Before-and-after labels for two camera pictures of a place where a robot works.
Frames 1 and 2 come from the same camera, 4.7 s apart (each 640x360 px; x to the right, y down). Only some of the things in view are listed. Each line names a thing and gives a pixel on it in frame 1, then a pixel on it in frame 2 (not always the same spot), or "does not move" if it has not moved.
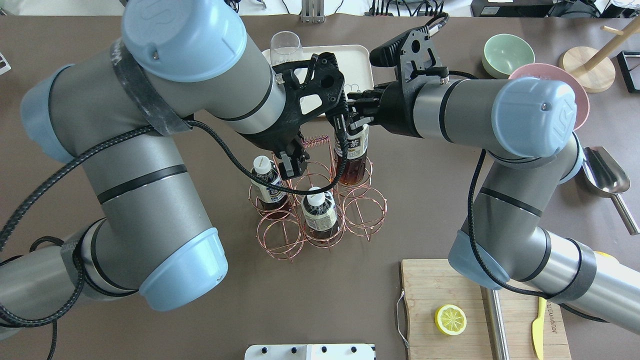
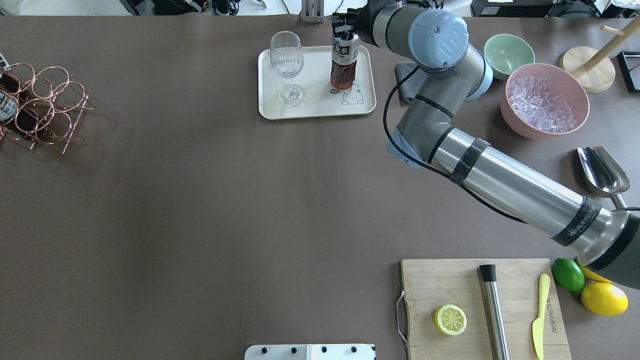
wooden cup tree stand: (593, 68) does not move
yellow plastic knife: (538, 327) does not move
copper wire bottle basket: (329, 199) -> (41, 105)
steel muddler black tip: (495, 323) does not move
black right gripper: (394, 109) -> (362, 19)
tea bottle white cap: (269, 198) -> (9, 107)
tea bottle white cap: (355, 169) -> (344, 62)
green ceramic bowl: (503, 54) does not move
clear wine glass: (285, 47) does not move
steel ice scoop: (606, 177) does not move
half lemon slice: (450, 319) does not move
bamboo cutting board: (447, 317) does not move
